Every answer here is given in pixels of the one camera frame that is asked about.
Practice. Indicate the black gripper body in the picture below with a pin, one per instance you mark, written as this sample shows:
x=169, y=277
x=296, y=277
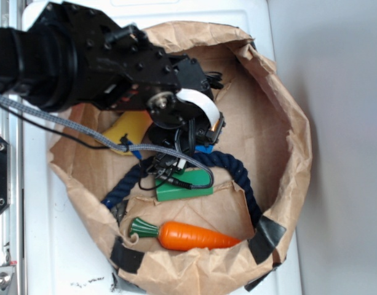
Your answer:
x=184, y=139

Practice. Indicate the blue sponge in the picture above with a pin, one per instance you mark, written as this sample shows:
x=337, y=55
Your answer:
x=204, y=149

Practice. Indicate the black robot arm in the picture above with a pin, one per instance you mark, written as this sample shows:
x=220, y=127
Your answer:
x=74, y=54

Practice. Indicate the yellow sponge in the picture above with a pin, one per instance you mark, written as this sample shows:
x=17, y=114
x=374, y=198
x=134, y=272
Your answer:
x=130, y=128

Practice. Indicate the green wooden block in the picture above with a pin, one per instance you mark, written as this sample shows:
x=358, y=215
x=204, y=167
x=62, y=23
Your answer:
x=168, y=191

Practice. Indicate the orange toy carrot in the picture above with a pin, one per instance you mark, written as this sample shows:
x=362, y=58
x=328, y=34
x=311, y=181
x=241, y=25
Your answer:
x=179, y=236

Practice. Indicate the brown paper bag basket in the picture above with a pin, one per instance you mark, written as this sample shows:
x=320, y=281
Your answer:
x=265, y=129

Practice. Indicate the white plastic tray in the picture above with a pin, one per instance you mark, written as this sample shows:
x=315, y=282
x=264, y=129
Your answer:
x=60, y=256

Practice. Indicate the aluminium frame rail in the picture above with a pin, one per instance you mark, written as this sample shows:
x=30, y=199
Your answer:
x=12, y=267

